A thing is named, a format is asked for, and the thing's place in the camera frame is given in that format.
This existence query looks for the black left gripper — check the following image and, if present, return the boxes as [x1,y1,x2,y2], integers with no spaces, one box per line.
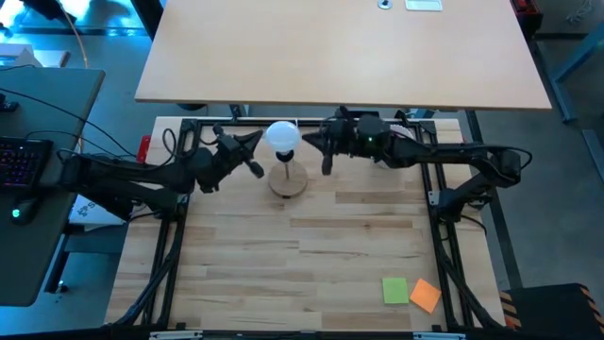
[211,123,266,179]

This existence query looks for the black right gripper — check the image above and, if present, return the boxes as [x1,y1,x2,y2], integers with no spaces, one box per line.
[301,106,361,177]

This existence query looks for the white lightbulb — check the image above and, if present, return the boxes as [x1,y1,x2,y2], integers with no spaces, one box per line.
[264,120,303,153]

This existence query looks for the wooden-base lamp socket stand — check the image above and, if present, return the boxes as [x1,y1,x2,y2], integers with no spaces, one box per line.
[267,149,310,199]

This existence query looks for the large light wooden desk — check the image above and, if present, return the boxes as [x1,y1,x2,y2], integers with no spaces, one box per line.
[134,0,553,111]

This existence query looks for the red clamp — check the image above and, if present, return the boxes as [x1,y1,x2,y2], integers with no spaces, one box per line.
[136,135,153,164]

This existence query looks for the green sticky note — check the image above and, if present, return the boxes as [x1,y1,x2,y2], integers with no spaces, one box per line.
[381,277,411,305]

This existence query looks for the orange sticky note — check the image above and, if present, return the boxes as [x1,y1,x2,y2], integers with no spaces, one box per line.
[409,278,444,315]

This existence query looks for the black backlit keyboard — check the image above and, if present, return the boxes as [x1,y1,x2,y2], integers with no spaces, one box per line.
[0,136,55,188]

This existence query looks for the black computer mouse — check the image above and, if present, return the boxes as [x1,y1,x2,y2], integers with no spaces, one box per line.
[8,196,42,227]

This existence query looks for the red-black cart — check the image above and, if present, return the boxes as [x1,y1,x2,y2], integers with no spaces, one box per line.
[511,0,545,40]

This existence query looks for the grey desk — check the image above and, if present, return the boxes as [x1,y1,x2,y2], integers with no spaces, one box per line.
[0,67,107,308]

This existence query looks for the blue-grey metal desk leg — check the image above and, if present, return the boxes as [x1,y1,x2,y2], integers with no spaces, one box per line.
[548,26,604,125]

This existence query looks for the black yellow-striped box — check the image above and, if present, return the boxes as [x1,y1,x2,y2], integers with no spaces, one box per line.
[498,282,604,340]

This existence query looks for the black aluminium table frame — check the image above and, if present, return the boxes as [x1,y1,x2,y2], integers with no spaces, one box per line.
[104,117,507,332]

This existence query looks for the thin long cable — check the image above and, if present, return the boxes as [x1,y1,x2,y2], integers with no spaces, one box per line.
[55,0,91,70]

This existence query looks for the black desk cable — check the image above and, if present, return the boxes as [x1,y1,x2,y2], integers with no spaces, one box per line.
[0,87,141,160]

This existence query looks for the silver metal bracket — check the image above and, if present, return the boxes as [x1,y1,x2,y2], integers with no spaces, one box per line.
[149,330,205,340]
[412,331,466,340]

